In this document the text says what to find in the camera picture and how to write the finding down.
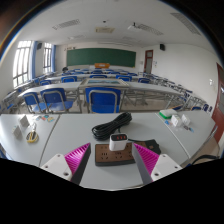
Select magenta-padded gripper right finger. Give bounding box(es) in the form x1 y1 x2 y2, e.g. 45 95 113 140
131 142 183 185

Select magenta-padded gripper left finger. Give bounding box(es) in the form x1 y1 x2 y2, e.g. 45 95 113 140
39 142 92 186

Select white charger with red ports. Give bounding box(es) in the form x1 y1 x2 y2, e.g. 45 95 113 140
108 133 129 152

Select black plug block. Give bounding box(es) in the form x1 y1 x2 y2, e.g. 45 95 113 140
143 138 162 155

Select yellow tape roll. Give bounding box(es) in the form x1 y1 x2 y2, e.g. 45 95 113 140
26 130 40 144

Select small white box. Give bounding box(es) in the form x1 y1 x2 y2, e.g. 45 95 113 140
181 114 192 127
170 114 183 128

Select colourful cards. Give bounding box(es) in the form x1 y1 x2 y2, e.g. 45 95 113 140
34 114 56 123

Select brown power strip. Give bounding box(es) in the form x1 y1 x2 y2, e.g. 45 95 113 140
94 141 149 167

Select green and white box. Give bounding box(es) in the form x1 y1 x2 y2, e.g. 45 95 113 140
158 108 178 120

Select dark red door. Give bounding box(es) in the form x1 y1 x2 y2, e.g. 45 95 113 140
211 63 224 143

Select blue classroom chairs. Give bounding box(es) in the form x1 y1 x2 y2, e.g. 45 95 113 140
0 68 214 114

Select grey classroom desks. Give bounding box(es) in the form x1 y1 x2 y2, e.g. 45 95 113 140
0 68 201 113

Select framed blue picture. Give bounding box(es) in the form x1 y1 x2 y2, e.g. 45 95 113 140
80 77 129 88

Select red door with window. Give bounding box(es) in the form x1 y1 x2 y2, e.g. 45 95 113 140
143 49 154 74

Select blue curtain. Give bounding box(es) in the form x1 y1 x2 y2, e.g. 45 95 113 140
51 44 57 73
31 40 38 79

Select narrow window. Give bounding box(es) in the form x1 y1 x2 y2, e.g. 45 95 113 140
42 42 53 74

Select large window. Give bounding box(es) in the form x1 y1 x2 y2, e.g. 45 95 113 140
12 40 33 88

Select orange lectern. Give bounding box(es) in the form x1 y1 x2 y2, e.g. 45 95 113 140
94 62 111 70

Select green chalkboard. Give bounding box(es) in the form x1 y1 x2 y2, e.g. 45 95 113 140
66 47 137 68

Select ceiling light panels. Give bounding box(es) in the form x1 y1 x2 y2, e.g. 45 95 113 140
51 12 203 46

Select ceiling air conditioner panel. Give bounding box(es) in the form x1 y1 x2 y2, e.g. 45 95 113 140
94 26 116 34

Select coiled black cable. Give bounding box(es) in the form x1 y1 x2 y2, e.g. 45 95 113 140
91 111 148 143

